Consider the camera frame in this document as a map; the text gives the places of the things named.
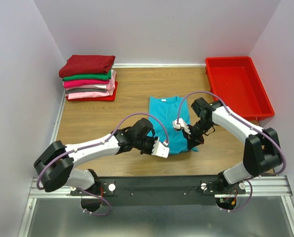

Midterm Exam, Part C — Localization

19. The magenta folded shirt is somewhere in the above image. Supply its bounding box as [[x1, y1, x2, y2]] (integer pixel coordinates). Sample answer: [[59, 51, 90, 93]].
[[63, 79, 110, 88]]

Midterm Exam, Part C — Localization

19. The grey folded shirt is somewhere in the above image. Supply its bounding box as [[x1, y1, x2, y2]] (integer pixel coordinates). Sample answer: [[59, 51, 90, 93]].
[[65, 88, 108, 94]]

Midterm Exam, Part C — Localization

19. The back aluminium rail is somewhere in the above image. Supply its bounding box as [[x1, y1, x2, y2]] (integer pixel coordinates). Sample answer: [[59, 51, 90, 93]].
[[113, 63, 206, 68]]

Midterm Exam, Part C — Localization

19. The teal t shirt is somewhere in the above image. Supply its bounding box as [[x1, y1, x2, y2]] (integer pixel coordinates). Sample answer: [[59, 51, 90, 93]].
[[148, 96, 191, 155]]

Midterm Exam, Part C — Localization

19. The aluminium frame rail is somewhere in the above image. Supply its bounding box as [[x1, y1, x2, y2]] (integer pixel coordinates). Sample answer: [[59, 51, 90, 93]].
[[29, 176, 293, 198]]

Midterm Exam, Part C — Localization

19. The dark red folded shirt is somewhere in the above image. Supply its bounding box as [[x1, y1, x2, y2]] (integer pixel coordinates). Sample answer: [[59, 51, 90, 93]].
[[59, 55, 115, 78]]

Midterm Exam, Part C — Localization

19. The red plastic bin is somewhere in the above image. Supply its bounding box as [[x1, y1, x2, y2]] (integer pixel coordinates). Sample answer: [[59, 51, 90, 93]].
[[205, 56, 275, 121]]

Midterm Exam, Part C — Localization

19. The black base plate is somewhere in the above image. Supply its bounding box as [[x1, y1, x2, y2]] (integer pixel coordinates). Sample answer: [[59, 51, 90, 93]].
[[70, 175, 246, 207]]

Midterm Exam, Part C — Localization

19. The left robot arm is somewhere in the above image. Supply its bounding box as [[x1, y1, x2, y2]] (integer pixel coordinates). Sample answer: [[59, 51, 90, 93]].
[[34, 118, 159, 193]]

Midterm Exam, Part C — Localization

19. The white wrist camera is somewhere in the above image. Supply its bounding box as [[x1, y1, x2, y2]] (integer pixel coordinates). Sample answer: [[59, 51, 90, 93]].
[[151, 140, 170, 158], [173, 118, 191, 135]]

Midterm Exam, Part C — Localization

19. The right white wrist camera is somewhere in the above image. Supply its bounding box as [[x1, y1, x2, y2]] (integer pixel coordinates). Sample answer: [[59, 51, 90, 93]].
[[173, 118, 191, 135]]

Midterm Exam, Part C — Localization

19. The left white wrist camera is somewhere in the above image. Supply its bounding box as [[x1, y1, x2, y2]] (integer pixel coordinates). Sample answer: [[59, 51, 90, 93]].
[[151, 140, 170, 158]]

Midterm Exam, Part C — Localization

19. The green folded shirt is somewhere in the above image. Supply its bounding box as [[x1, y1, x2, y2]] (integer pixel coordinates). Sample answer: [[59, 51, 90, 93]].
[[63, 69, 113, 81]]

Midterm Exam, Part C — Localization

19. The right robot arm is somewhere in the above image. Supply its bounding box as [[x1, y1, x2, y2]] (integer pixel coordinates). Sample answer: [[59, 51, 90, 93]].
[[173, 98, 284, 192]]

